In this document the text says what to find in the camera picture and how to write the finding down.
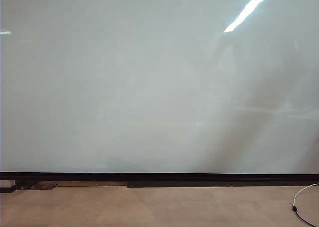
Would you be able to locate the white glass whiteboard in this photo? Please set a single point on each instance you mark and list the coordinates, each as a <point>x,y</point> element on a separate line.
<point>124,75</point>

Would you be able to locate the black whiteboard stand foot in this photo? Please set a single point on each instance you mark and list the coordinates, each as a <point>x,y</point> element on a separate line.
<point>10,189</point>

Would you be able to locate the black whiteboard frame bar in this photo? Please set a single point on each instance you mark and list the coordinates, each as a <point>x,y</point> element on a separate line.
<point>149,176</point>

